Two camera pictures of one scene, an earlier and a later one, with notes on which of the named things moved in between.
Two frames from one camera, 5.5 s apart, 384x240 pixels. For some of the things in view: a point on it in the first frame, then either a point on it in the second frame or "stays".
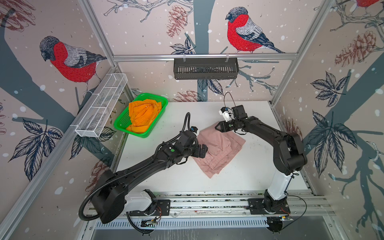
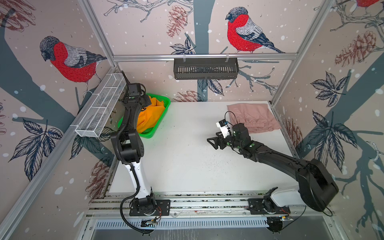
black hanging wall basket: x=206 y=68 stays
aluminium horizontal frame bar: x=121 y=58 stays
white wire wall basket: x=94 y=121 stays
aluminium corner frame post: x=324 y=8 stays
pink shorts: x=223 y=148 -> x=257 y=117
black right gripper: x=223 y=125 -> x=217 y=138
